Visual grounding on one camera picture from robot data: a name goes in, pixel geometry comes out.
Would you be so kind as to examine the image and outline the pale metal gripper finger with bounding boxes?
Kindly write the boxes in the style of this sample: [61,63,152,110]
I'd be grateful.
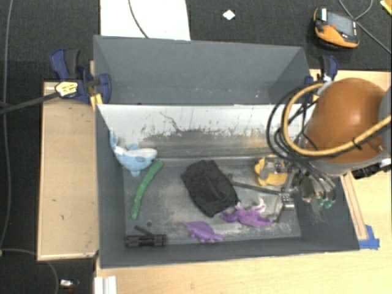
[227,177,292,203]
[270,203,296,224]

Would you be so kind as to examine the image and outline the yellow plastic toy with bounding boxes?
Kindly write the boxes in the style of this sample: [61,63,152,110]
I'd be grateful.
[254,155,289,187]

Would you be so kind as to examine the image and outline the purple rubber toy lizard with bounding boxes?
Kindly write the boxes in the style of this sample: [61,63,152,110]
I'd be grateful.
[181,220,225,244]
[220,205,274,228]

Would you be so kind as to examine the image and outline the black cloth pouch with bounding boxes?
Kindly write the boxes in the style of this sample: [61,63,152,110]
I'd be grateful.
[180,159,241,219]

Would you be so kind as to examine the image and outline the green toy bean pod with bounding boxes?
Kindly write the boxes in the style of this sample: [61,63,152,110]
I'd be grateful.
[131,159,164,221]

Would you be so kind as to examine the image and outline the black ribbed tool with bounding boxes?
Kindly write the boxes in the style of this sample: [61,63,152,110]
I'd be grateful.
[123,225,168,248]

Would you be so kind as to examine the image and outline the light blue toy whale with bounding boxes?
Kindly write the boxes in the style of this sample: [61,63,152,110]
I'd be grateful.
[109,129,159,178]

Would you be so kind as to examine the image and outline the grey metal bin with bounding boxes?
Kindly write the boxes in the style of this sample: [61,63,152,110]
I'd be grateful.
[92,34,361,269]

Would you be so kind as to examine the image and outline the pale wood flat board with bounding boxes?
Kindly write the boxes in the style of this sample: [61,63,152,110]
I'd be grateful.
[36,81,100,262]

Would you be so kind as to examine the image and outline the black cylinder on white bracket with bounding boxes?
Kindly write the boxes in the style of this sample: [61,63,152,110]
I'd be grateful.
[351,159,392,179]

